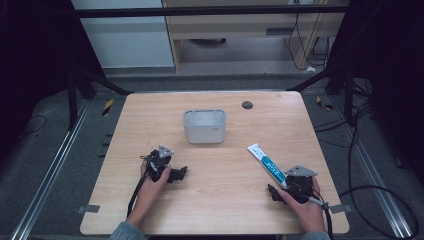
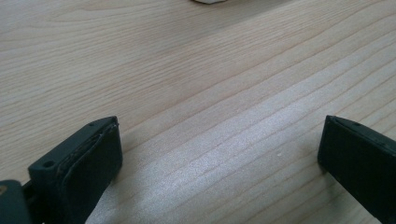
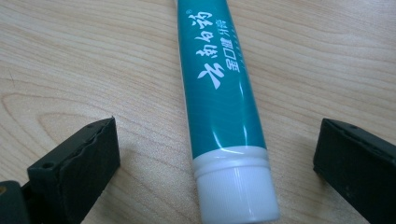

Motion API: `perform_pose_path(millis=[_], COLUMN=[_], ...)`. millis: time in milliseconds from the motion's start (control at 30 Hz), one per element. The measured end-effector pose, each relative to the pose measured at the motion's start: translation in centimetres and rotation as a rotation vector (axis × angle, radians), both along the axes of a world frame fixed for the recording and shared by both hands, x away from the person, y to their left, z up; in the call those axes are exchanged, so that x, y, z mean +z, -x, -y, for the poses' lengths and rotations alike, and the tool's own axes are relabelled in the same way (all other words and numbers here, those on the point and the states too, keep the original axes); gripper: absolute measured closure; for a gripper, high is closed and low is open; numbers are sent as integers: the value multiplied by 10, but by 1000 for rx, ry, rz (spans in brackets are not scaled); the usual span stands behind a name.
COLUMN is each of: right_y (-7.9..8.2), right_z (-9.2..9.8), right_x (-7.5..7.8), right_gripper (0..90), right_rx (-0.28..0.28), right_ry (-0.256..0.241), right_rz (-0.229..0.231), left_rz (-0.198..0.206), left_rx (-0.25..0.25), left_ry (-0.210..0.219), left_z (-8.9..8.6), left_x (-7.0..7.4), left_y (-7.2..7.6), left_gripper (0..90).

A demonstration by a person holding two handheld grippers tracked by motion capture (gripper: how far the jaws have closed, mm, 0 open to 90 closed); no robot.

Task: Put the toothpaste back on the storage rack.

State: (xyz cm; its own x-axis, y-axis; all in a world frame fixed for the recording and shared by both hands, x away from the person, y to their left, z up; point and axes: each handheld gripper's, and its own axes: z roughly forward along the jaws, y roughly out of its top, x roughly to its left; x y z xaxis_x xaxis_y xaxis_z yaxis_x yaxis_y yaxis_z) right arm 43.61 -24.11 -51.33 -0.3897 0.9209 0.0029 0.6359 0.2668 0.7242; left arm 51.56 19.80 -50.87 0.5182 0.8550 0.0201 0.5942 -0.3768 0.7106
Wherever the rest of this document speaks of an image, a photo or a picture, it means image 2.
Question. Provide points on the small pale object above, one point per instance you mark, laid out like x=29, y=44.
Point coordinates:
x=208, y=1

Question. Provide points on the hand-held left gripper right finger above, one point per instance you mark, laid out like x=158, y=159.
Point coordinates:
x=361, y=161

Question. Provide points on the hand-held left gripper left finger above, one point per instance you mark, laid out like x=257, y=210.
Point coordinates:
x=84, y=168

